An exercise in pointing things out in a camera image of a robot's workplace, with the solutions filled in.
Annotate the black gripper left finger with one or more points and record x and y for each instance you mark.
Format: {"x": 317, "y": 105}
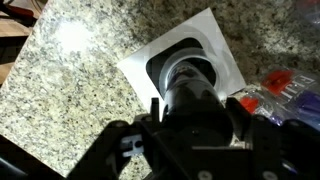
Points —
{"x": 100, "y": 153}

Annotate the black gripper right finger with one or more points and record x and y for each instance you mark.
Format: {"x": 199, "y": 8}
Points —
{"x": 276, "y": 150}

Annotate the white tape roll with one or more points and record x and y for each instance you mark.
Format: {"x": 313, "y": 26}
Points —
{"x": 166, "y": 68}

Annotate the red and clear plastic item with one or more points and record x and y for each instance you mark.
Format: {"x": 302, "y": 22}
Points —
{"x": 293, "y": 93}

